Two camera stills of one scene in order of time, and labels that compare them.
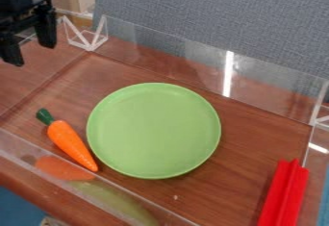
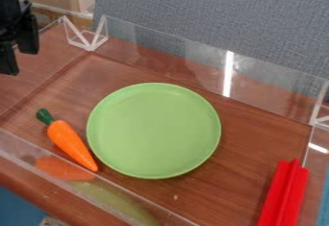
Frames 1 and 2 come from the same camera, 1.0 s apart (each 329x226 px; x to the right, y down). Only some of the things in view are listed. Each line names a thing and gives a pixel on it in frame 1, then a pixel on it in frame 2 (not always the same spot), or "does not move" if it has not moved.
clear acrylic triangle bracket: x=84 y=38 does not move
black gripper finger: x=46 y=23 → x=27 y=42
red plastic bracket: x=286 y=195 does not move
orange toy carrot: x=66 y=137 does not move
